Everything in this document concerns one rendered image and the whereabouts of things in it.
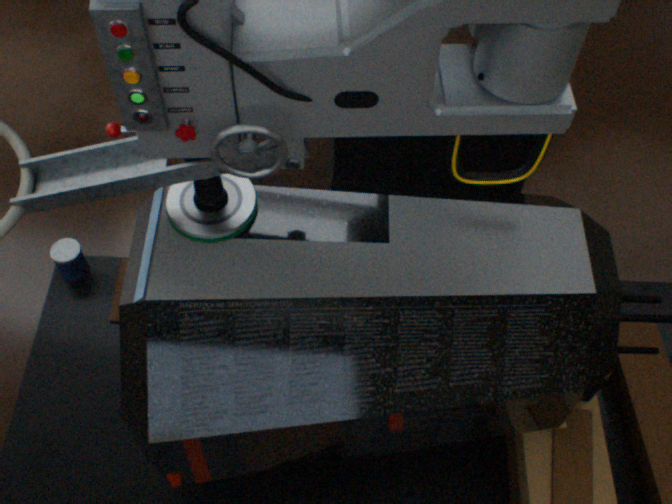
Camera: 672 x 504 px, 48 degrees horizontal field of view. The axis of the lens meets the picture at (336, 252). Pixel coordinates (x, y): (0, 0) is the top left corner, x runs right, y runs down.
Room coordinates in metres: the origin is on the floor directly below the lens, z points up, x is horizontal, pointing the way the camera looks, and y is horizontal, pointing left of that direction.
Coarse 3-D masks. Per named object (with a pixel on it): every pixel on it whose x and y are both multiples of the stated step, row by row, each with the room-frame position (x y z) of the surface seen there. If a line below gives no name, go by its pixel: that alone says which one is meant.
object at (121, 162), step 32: (32, 160) 1.12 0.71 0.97; (64, 160) 1.12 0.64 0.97; (96, 160) 1.13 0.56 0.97; (128, 160) 1.12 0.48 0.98; (160, 160) 1.10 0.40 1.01; (224, 160) 1.04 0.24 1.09; (288, 160) 1.02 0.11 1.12; (64, 192) 1.02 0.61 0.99; (96, 192) 1.02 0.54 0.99; (128, 192) 1.03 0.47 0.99
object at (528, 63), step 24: (504, 24) 1.09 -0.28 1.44; (528, 24) 1.07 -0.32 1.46; (552, 24) 1.06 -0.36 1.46; (576, 24) 1.07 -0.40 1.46; (480, 48) 1.13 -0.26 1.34; (504, 48) 1.08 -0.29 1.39; (528, 48) 1.06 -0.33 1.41; (552, 48) 1.05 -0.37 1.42; (576, 48) 1.08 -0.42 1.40; (480, 72) 1.11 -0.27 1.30; (504, 72) 1.07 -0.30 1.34; (528, 72) 1.05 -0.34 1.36; (552, 72) 1.06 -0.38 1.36; (504, 96) 1.06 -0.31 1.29; (528, 96) 1.05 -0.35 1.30; (552, 96) 1.07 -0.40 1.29
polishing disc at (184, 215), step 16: (224, 176) 1.17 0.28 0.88; (176, 192) 1.12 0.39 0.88; (192, 192) 1.12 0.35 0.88; (240, 192) 1.12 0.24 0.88; (176, 208) 1.07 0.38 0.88; (192, 208) 1.07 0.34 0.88; (224, 208) 1.07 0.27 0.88; (240, 208) 1.08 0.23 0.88; (176, 224) 1.02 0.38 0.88; (192, 224) 1.02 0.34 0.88; (208, 224) 1.02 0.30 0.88; (224, 224) 1.03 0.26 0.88; (240, 224) 1.03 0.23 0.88
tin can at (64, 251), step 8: (64, 240) 1.45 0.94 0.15; (72, 240) 1.45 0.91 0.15; (56, 248) 1.41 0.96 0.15; (64, 248) 1.41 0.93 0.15; (72, 248) 1.42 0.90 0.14; (80, 248) 1.42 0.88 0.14; (56, 256) 1.38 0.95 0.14; (64, 256) 1.38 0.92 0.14; (72, 256) 1.38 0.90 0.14; (80, 256) 1.40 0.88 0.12; (56, 264) 1.37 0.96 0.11; (64, 264) 1.36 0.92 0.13; (72, 264) 1.37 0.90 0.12; (80, 264) 1.39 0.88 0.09; (64, 272) 1.36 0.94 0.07; (72, 272) 1.36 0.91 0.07; (80, 272) 1.38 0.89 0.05; (72, 280) 1.36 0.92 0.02
